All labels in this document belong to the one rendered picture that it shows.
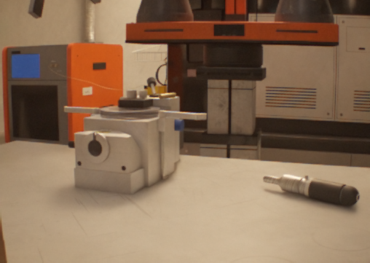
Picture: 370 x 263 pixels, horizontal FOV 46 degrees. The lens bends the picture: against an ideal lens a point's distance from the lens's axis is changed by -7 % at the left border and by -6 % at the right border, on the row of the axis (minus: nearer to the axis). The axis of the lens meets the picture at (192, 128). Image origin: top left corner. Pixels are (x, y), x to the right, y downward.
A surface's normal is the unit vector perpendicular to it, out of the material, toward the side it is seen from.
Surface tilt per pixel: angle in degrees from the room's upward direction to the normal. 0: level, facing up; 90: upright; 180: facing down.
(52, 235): 0
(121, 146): 90
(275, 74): 90
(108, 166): 90
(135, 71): 90
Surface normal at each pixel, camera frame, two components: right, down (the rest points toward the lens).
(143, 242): 0.00, -0.99
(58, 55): -0.32, 0.14
